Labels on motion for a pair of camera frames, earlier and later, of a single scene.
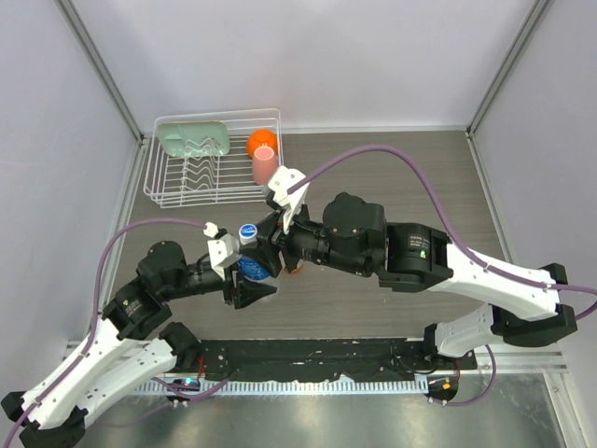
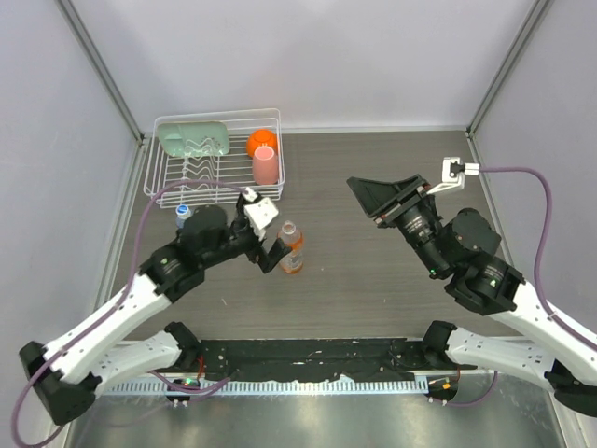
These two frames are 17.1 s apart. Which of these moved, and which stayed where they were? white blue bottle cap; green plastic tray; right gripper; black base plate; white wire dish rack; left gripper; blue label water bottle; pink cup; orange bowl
Moved: left gripper; blue label water bottle; right gripper; white blue bottle cap
Stayed: black base plate; green plastic tray; pink cup; white wire dish rack; orange bowl
